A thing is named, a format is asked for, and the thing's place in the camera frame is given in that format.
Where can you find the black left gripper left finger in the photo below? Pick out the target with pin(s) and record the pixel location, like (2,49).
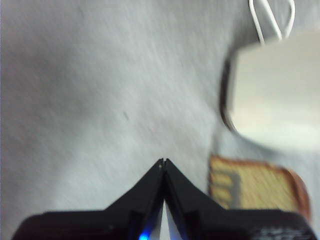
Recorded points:
(120,222)

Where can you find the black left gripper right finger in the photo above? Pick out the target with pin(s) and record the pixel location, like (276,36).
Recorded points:
(212,225)

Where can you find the toasted bread slice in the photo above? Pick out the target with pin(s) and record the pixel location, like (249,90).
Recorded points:
(265,187)

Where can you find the cream toaster with chrome top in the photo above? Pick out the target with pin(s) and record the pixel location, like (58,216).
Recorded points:
(277,95)

